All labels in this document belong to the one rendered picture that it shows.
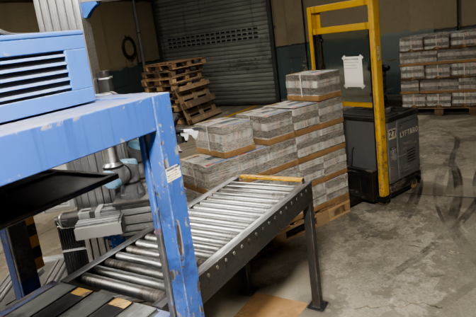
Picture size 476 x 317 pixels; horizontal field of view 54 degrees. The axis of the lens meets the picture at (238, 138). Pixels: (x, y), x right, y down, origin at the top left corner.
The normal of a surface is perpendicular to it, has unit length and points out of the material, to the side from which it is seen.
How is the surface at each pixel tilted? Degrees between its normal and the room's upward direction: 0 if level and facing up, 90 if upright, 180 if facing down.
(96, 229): 90
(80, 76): 90
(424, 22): 90
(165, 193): 90
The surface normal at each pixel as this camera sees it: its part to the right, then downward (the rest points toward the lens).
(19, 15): 0.85, 0.01
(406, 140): 0.61, 0.10
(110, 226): 0.10, 0.21
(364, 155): -0.79, 0.23
